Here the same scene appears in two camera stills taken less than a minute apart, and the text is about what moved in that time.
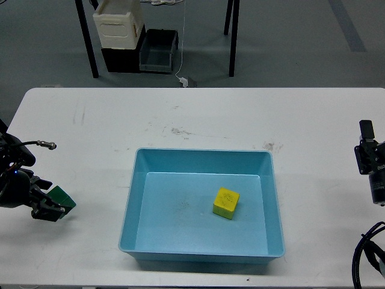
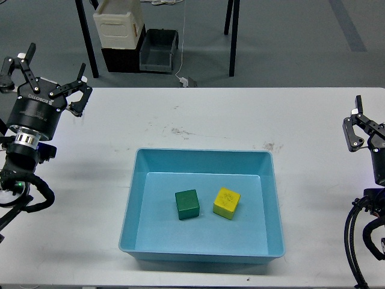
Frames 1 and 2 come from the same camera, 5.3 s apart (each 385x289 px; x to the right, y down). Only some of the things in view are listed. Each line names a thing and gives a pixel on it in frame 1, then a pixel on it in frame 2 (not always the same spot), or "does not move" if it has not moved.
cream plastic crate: [118, 23] does not move
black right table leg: [235, 18] does not move
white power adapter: [184, 81] does not move
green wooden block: [59, 196] → [187, 203]
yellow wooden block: [225, 203] does not move
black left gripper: [15, 190] → [38, 108]
